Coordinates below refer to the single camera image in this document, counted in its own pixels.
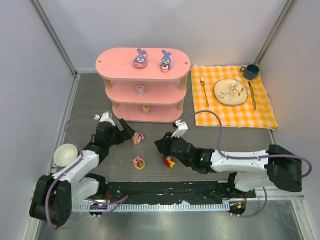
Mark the pink bear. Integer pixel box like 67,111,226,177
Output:
131,133,146,146
132,156,146,170

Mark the purple bunny with cake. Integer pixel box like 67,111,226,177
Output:
160,49,172,73

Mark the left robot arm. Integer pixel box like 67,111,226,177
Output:
29,112,135,230

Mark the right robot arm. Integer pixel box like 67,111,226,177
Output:
154,132,302,193

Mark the pink three-tier wooden shelf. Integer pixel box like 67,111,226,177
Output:
95,47,191,123

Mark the white pink toy middle shelf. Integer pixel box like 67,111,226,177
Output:
135,85,146,95

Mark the red yellow bird toy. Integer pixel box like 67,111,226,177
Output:
162,155,176,168

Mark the pink toy with yellow hat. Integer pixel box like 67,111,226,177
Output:
142,105,150,115

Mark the pink bear on donut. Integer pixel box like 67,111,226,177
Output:
132,156,146,170

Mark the white ceramic bowl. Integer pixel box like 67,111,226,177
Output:
53,143,78,167

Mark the gold fork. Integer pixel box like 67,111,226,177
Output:
200,76,209,107

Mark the cream decorated ceramic plate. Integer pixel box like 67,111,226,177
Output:
213,78,248,106

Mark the yellow white checkered cloth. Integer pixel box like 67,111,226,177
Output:
190,65,278,130

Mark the gold knife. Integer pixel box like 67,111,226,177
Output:
248,82,257,111

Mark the dark blue ceramic mug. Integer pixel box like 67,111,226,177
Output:
240,64,260,80

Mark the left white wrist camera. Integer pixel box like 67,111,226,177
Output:
94,111,116,126

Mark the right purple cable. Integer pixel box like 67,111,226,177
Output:
181,109,313,219

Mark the purple cable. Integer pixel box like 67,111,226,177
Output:
44,114,101,230
181,109,313,219

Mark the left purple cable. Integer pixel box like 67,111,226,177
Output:
44,114,101,230

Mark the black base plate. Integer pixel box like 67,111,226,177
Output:
97,181,256,205

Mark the white slotted cable duct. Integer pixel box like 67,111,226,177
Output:
72,201,230,213

